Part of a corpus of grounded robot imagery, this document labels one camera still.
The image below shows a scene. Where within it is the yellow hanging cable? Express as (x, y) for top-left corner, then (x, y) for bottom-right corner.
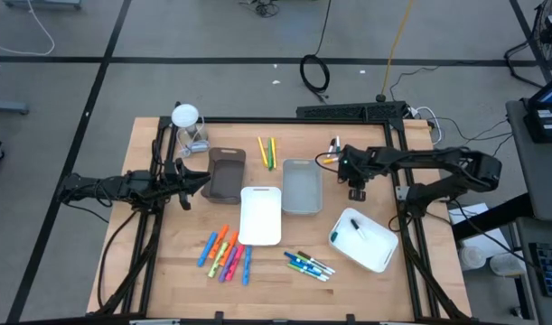
(375, 0), (416, 103)

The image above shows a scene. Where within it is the grey metal bar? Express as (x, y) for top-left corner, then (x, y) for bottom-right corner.
(0, 99), (31, 116)

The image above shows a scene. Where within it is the pink highlighter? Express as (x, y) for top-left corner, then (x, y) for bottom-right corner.
(224, 244), (246, 283)

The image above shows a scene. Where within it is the grey plastic bin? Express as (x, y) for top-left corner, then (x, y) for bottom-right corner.
(281, 157), (324, 216)

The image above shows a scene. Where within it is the black desk beam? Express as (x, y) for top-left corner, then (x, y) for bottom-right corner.
(451, 192), (534, 243)

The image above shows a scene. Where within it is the clear plastic cup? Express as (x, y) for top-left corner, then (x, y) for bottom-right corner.
(457, 245), (487, 272)
(489, 251), (526, 278)

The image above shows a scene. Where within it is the blue highlighter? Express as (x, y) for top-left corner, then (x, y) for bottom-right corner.
(242, 245), (253, 287)
(197, 231), (219, 268)

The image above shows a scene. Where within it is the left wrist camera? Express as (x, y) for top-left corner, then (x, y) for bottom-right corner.
(162, 169), (180, 196)

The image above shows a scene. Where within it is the black hanging cable with coil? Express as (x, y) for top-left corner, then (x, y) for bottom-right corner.
(299, 0), (333, 101)

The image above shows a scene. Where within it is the grey cart base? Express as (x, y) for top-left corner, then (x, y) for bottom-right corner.
(2, 0), (83, 11)

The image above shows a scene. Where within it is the white-lidded clear container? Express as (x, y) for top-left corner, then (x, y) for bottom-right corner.
(170, 103), (210, 144)

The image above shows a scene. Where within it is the brown translucent plastic bin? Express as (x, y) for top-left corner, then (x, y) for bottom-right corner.
(200, 146), (248, 206)

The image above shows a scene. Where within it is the orange highlighter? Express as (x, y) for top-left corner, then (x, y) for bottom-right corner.
(208, 224), (230, 260)
(219, 230), (239, 267)

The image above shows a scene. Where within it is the black device box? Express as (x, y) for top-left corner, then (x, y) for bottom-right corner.
(522, 106), (552, 144)

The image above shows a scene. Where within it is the white floor cable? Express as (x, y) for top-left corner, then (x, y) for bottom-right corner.
(0, 0), (56, 57)

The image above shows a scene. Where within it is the blue dry-erase marker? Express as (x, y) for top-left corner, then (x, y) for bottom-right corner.
(289, 259), (331, 279)
(283, 251), (324, 274)

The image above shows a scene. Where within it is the white plastic bin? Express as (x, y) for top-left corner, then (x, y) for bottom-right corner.
(328, 207), (400, 274)
(238, 185), (283, 247)

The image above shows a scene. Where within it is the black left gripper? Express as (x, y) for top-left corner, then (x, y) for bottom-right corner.
(151, 156), (211, 212)

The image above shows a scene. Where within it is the white coiled cable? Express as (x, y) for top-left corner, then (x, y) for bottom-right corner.
(176, 135), (211, 159)

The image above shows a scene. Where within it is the grey desk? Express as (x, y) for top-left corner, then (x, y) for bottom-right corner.
(504, 98), (552, 222)
(514, 216), (552, 325)

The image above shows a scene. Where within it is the purple highlighter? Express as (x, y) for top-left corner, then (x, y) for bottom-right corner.
(218, 246), (239, 283)

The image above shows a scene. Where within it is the black floor fan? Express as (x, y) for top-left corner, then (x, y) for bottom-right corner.
(503, 0), (552, 89)

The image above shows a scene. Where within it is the black aluminium table frame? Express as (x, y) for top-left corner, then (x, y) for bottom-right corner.
(93, 115), (473, 325)

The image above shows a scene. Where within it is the white power cable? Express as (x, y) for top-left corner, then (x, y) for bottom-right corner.
(410, 106), (444, 146)

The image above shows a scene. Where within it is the yellow-green highlighter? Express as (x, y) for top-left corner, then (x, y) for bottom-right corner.
(207, 241), (230, 279)

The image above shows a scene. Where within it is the black keyboard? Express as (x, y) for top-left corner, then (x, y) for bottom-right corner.
(528, 241), (552, 299)

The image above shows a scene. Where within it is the black cable bundle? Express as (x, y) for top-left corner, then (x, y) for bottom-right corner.
(238, 0), (281, 19)

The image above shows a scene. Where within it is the white paper sheet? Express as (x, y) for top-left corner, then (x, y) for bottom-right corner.
(447, 201), (501, 259)

